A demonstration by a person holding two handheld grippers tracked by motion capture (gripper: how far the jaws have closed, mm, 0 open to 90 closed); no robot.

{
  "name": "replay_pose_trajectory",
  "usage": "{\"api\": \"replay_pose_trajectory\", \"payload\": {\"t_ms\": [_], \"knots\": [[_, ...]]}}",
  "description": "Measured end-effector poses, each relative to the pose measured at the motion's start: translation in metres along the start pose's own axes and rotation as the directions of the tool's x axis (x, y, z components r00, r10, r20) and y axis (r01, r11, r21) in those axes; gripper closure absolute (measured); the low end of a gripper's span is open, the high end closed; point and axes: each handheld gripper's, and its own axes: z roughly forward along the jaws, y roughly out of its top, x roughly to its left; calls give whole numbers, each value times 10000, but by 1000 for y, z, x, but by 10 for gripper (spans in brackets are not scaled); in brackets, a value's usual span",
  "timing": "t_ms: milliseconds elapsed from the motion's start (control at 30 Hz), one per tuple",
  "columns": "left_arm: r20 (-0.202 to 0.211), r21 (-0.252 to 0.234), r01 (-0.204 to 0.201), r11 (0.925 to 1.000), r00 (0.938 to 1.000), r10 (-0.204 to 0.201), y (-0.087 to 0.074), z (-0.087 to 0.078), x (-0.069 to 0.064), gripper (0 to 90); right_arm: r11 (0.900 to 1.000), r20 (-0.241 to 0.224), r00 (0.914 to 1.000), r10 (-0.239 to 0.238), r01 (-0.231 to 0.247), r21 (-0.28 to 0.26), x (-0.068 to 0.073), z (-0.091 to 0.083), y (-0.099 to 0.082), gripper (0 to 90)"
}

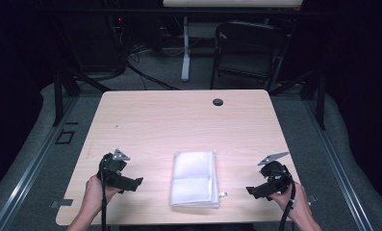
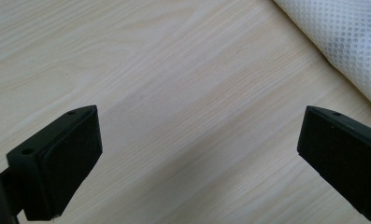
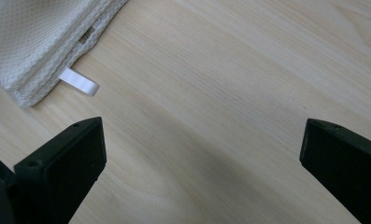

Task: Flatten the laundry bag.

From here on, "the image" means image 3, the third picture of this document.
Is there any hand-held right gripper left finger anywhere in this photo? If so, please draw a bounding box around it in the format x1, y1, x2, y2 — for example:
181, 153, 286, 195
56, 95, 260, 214
13, 117, 107, 224

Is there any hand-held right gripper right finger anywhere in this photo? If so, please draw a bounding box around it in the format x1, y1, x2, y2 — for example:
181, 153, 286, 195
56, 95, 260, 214
299, 118, 371, 224

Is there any white mesh laundry bag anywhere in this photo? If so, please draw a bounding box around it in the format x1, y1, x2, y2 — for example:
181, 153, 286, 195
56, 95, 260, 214
0, 0, 130, 108

